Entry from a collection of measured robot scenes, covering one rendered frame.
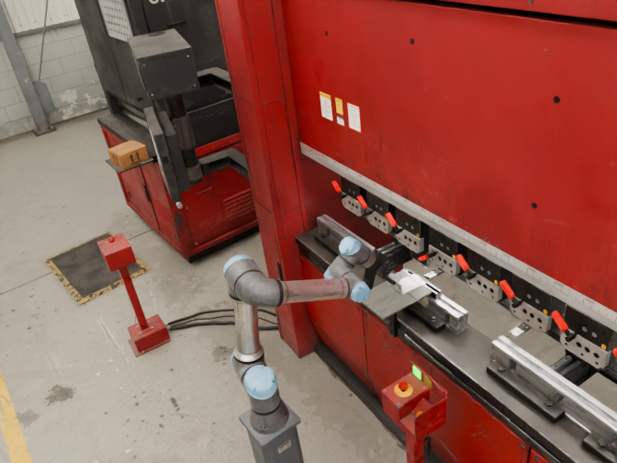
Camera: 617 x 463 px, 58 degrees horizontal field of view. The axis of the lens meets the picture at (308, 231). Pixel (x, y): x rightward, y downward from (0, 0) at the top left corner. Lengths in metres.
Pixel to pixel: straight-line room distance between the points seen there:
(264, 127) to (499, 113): 1.31
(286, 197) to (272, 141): 0.32
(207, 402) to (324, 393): 0.69
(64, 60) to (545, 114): 7.72
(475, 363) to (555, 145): 0.97
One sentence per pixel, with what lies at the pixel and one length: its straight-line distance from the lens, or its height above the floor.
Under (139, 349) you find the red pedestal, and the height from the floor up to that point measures 0.04.
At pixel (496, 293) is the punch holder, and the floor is 1.22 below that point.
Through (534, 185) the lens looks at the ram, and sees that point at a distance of 1.73.
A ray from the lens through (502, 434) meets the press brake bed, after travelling 2.27.
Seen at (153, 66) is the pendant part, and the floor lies 1.90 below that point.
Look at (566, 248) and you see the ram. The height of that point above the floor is 1.53.
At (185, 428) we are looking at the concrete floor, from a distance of 3.37.
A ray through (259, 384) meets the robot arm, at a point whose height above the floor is 1.00.
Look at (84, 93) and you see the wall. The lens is 8.90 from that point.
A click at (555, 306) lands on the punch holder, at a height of 1.28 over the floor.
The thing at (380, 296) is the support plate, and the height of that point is 1.00.
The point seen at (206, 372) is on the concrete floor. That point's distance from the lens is 3.63.
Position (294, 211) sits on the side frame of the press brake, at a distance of 2.96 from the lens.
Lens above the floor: 2.50
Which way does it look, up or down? 32 degrees down
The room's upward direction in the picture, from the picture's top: 8 degrees counter-clockwise
